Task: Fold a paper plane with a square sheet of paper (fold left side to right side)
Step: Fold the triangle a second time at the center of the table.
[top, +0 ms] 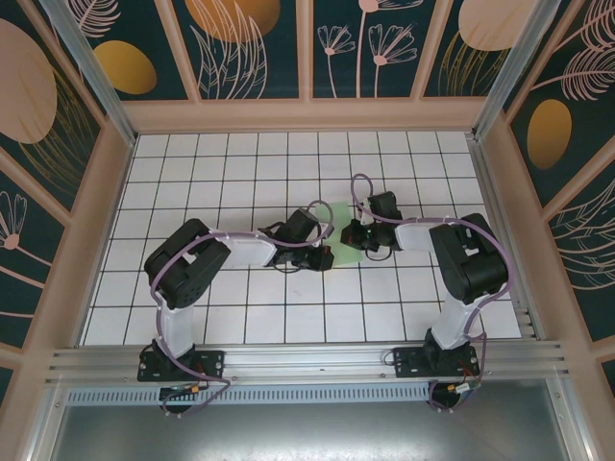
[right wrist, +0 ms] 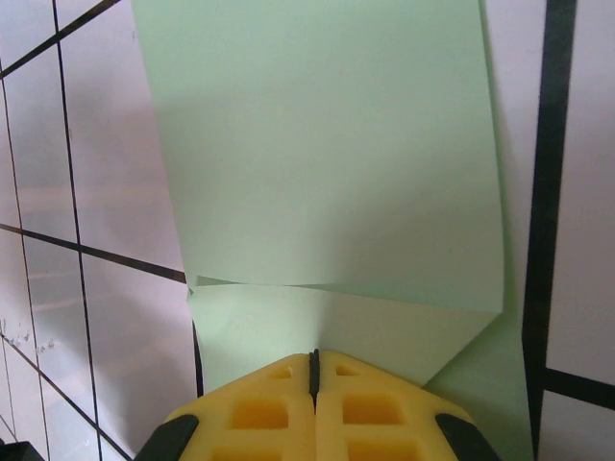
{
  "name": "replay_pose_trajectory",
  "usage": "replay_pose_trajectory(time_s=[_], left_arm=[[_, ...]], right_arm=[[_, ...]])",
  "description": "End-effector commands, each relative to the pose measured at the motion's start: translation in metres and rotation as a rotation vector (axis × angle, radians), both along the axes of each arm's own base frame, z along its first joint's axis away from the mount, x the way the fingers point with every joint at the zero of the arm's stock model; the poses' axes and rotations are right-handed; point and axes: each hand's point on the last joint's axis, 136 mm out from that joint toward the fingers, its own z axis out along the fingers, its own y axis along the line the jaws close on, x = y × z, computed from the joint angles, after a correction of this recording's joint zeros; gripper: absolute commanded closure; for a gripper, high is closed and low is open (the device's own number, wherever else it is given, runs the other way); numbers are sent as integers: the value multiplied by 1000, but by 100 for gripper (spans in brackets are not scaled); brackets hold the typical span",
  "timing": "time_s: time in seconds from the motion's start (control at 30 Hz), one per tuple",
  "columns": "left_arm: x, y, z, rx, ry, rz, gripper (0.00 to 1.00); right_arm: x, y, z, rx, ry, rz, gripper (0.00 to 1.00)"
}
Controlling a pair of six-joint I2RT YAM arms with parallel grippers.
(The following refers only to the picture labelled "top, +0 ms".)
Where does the light green cloth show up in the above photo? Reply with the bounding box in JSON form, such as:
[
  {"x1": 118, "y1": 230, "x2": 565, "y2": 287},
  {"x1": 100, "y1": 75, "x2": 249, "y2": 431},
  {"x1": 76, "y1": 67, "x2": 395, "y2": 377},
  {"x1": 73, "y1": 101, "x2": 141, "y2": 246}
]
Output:
[{"x1": 313, "y1": 200, "x2": 364, "y2": 266}]

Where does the grey metal sheet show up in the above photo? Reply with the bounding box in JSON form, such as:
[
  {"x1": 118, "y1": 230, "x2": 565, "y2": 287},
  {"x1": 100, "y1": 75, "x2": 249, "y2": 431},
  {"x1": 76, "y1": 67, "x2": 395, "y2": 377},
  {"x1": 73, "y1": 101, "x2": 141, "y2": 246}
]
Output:
[{"x1": 28, "y1": 401, "x2": 593, "y2": 461}]

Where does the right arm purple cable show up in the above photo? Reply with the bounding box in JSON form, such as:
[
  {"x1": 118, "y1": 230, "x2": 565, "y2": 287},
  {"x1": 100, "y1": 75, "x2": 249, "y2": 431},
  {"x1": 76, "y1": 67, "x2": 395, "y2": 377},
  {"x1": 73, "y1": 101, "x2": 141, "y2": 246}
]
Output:
[{"x1": 350, "y1": 173, "x2": 511, "y2": 415}]

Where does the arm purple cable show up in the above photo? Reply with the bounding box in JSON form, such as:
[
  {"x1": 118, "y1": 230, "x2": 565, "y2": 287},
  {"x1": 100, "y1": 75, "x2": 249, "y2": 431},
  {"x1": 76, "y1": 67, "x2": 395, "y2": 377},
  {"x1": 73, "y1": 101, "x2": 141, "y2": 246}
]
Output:
[
  {"x1": 151, "y1": 200, "x2": 335, "y2": 420},
  {"x1": 350, "y1": 173, "x2": 511, "y2": 415}
]

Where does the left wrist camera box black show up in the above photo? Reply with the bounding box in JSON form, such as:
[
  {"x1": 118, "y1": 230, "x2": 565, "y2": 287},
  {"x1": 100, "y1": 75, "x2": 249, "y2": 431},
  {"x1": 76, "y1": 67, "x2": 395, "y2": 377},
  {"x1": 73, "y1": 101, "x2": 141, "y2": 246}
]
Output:
[{"x1": 310, "y1": 244, "x2": 336, "y2": 273}]

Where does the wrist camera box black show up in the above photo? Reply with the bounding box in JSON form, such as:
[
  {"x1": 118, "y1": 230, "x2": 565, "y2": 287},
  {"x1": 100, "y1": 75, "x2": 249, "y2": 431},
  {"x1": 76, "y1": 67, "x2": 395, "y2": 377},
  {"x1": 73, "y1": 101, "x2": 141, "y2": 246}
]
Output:
[
  {"x1": 310, "y1": 244, "x2": 336, "y2": 273},
  {"x1": 339, "y1": 219, "x2": 369, "y2": 252}
]

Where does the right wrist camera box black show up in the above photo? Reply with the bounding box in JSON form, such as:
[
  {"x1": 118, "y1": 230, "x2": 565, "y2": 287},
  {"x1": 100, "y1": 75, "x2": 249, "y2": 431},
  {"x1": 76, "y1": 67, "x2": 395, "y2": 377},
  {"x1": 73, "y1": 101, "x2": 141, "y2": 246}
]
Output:
[{"x1": 339, "y1": 219, "x2": 369, "y2": 252}]

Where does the left wrist thin black cable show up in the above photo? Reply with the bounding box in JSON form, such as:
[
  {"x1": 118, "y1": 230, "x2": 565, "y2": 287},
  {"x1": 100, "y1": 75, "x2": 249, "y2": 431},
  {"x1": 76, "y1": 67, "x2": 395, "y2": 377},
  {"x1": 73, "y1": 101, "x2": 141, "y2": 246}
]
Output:
[{"x1": 272, "y1": 261, "x2": 309, "y2": 277}]

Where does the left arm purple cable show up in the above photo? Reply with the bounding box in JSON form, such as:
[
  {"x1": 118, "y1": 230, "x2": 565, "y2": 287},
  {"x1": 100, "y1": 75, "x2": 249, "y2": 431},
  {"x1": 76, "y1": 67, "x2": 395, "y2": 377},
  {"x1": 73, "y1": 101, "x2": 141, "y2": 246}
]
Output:
[{"x1": 151, "y1": 200, "x2": 335, "y2": 420}]

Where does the aluminium side rail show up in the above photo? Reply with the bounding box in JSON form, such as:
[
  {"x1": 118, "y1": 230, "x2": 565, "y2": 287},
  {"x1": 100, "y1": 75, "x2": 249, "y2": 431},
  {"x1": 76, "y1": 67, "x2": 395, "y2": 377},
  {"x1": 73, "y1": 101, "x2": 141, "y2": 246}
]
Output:
[{"x1": 467, "y1": 133, "x2": 550, "y2": 343}]

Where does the wall panel with pink flowers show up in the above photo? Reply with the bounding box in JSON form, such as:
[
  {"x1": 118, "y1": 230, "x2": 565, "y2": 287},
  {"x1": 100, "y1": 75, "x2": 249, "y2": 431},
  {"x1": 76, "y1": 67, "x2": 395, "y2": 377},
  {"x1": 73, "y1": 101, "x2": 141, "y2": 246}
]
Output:
[{"x1": 310, "y1": 0, "x2": 436, "y2": 101}]

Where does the aluminium base rail beam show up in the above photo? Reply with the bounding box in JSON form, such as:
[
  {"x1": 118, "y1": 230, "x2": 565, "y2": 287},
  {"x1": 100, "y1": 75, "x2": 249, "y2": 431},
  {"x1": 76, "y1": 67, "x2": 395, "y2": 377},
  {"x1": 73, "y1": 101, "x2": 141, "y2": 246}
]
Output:
[{"x1": 44, "y1": 340, "x2": 574, "y2": 386}]

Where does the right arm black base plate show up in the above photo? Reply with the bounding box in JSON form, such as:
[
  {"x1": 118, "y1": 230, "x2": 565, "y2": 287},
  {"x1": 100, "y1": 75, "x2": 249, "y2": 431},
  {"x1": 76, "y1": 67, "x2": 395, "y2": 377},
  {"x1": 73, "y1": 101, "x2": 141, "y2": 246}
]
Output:
[{"x1": 392, "y1": 346, "x2": 481, "y2": 381}]

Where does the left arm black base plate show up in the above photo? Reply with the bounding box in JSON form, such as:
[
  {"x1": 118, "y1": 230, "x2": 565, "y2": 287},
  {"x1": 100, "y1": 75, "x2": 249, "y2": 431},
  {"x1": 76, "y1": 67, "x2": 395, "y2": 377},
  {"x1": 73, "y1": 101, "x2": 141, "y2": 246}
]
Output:
[{"x1": 136, "y1": 349, "x2": 228, "y2": 383}]

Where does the wall panel with pale circle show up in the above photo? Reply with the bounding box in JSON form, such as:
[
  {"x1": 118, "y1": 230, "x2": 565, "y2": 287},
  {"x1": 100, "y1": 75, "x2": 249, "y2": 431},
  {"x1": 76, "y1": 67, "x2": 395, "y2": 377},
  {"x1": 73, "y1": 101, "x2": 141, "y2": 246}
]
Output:
[{"x1": 421, "y1": 0, "x2": 526, "y2": 101}]

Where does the slotted grey cable duct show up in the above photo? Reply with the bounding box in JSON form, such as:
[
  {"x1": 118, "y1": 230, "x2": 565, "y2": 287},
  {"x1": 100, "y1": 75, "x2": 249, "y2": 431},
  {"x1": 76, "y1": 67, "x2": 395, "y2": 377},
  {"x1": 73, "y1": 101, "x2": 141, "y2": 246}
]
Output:
[{"x1": 63, "y1": 385, "x2": 434, "y2": 405}]

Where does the wall panel with orange circle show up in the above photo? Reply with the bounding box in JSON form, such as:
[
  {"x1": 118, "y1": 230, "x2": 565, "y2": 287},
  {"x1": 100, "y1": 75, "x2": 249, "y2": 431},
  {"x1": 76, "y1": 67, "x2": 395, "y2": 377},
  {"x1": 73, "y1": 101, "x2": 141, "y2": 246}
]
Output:
[{"x1": 171, "y1": 0, "x2": 303, "y2": 102}]

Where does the aluminium corner post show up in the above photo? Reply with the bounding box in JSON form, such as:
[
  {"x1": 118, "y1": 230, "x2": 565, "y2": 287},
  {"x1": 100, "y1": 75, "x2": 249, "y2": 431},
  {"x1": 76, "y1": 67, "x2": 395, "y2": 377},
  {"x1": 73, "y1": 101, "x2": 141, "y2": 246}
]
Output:
[
  {"x1": 39, "y1": 0, "x2": 139, "y2": 146},
  {"x1": 472, "y1": 0, "x2": 554, "y2": 141}
]

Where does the wall panel with gold oval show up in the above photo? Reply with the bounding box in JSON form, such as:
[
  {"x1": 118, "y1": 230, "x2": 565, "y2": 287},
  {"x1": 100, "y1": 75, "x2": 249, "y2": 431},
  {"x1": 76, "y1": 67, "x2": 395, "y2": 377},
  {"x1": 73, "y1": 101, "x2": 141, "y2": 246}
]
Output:
[{"x1": 51, "y1": 0, "x2": 189, "y2": 103}]

